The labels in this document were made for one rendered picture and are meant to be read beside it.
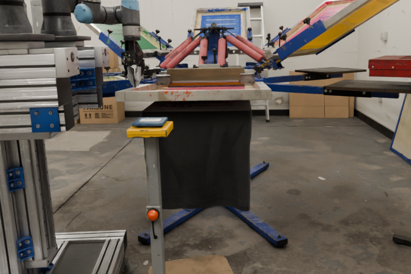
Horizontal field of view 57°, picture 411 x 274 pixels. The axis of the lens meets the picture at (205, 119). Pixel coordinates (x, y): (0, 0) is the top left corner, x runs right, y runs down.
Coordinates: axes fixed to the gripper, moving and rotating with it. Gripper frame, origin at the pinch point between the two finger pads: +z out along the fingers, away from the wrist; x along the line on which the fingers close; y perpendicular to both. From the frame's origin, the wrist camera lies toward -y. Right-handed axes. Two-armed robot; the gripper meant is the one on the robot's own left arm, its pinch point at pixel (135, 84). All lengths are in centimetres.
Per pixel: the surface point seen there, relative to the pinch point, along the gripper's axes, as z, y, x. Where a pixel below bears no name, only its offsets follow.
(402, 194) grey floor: 97, -137, 173
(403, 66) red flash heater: -4, -38, 127
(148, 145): 18.0, 41.2, 14.6
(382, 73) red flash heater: -1, -43, 119
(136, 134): 13.3, 45.8, 12.1
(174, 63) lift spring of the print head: -8, -96, 1
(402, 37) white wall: -31, -290, 227
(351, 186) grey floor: 97, -153, 138
